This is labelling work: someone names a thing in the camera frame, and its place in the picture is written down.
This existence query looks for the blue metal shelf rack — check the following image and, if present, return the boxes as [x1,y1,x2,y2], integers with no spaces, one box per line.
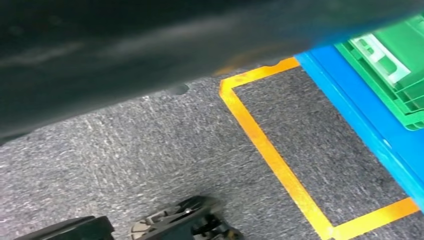
[294,13,424,213]

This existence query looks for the yellow floor tape rectangle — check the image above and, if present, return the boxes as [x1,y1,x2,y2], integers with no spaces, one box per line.
[218,56,421,240]

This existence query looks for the green folded plastic crate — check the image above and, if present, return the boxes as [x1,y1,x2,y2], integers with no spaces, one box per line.
[334,14,424,132]

